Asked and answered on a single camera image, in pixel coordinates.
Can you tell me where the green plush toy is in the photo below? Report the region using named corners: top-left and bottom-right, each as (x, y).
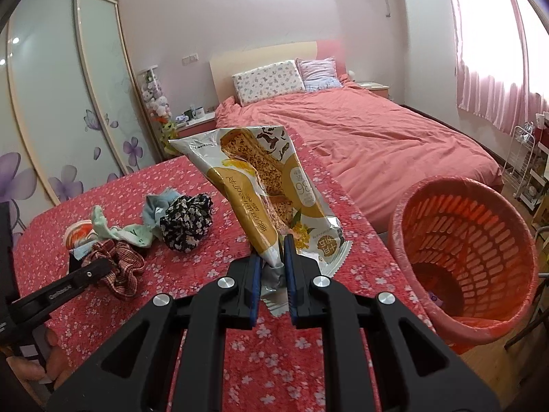
top-left (159, 120), bottom-right (178, 155)

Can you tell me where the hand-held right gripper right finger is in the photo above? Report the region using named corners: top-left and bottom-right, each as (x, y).
top-left (283, 235), bottom-right (503, 412)

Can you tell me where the white storage rack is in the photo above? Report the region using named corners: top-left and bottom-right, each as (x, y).
top-left (502, 125), bottom-right (549, 214)

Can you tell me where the orange white paper cup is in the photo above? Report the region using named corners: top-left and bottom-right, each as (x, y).
top-left (64, 220), bottom-right (97, 252)

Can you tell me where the red plaid scrunchie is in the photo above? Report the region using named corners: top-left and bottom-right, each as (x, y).
top-left (79, 240), bottom-right (147, 300)

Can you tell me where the pink curtain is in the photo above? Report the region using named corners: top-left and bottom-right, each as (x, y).
top-left (442, 0), bottom-right (549, 134)

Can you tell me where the pink white nightstand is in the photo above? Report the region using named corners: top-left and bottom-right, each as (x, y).
top-left (356, 81), bottom-right (390, 101)
top-left (176, 112), bottom-right (217, 138)

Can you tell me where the mint green sock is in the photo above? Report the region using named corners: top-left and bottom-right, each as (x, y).
top-left (91, 205), bottom-right (155, 250)

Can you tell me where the beige and pink headboard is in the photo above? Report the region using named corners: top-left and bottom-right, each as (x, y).
top-left (209, 38), bottom-right (349, 95)

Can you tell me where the person's left hand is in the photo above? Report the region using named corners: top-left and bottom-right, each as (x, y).
top-left (9, 326), bottom-right (73, 386)

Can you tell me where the orange plastic waste basket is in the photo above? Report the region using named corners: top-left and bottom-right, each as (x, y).
top-left (387, 175), bottom-right (539, 355)

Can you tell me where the red floral blanket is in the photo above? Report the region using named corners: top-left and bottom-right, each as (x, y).
top-left (15, 128), bottom-right (436, 412)

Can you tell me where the black floral scrunchie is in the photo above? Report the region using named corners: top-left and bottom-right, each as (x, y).
top-left (160, 194), bottom-right (214, 253)

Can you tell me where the bed with pink duvet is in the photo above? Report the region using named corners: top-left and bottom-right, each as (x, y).
top-left (214, 78), bottom-right (504, 232)

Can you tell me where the hanging column of plush toys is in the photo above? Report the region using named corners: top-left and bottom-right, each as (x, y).
top-left (139, 66), bottom-right (172, 125)

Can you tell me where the white floral pillow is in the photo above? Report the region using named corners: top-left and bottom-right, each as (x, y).
top-left (232, 60), bottom-right (305, 107)

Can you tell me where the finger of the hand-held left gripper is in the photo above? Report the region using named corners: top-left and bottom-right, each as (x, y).
top-left (9, 254), bottom-right (116, 323)

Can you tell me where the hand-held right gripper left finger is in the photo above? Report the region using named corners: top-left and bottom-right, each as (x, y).
top-left (46, 254), bottom-right (262, 412)

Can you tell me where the pink striped pillow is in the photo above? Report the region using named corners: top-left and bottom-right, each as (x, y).
top-left (296, 57), bottom-right (344, 92)

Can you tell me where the light blue cloth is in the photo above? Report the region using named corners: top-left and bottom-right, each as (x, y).
top-left (143, 193), bottom-right (181, 241)

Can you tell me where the yellow cake snack packet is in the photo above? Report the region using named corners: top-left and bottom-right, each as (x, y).
top-left (168, 126), bottom-right (353, 316)

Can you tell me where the wardrobe with purple flower doors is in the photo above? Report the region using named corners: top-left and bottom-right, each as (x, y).
top-left (0, 0), bottom-right (157, 241)

